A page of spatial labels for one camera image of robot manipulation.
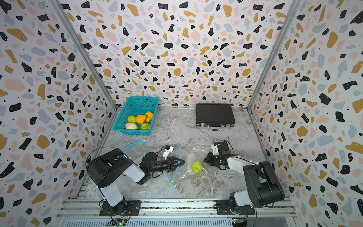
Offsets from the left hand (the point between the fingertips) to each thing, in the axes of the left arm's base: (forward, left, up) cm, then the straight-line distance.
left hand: (184, 164), depth 78 cm
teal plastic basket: (+56, +42, -9) cm, 71 cm away
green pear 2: (+31, +29, -4) cm, 42 cm away
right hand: (+7, -12, -10) cm, 17 cm away
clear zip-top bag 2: (-4, -6, -10) cm, 13 cm away
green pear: (+38, +40, -5) cm, 56 cm away
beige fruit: (+32, +39, -5) cm, 51 cm away
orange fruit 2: (+41, +28, -6) cm, 50 cm away
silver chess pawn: (+24, -31, -11) cm, 40 cm away
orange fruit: (+38, +33, -5) cm, 51 cm away
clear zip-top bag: (+14, +33, -10) cm, 37 cm away
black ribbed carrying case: (+41, -24, -6) cm, 48 cm away
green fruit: (+1, -7, -6) cm, 9 cm away
